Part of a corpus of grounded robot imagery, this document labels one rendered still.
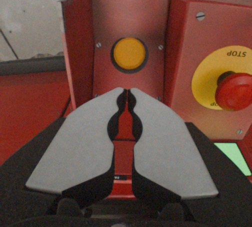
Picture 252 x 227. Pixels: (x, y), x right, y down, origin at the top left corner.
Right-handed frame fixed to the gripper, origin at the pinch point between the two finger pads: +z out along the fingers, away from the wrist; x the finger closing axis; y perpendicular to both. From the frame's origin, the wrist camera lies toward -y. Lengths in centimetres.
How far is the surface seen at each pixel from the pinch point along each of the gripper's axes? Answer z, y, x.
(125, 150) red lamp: 4.3, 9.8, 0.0
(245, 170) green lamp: 1.9, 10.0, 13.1
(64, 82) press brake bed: 54, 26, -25
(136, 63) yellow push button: 10.6, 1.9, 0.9
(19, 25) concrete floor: 85, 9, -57
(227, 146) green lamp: 5.2, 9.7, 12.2
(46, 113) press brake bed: 36, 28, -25
